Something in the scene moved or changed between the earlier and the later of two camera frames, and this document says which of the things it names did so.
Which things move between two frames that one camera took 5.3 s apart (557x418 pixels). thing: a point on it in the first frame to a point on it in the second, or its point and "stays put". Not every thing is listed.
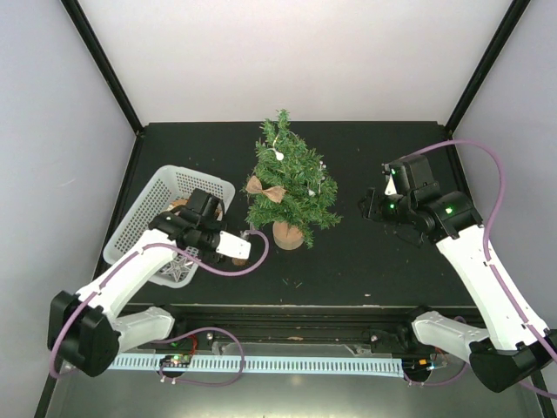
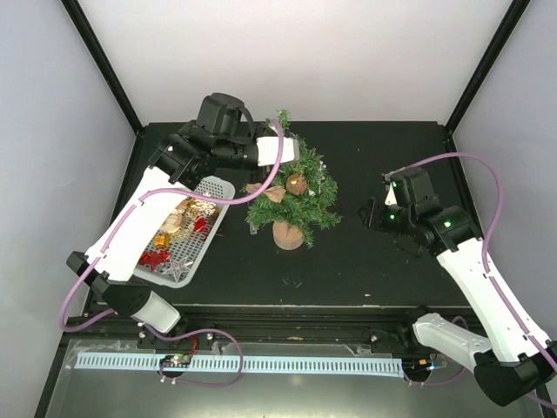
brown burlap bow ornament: [274, 193] stays put
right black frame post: [487, 61] stays put
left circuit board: [176, 360] stays put
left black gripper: [213, 257] to [260, 176]
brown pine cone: [240, 262] to [296, 185]
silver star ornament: [177, 268] stays put
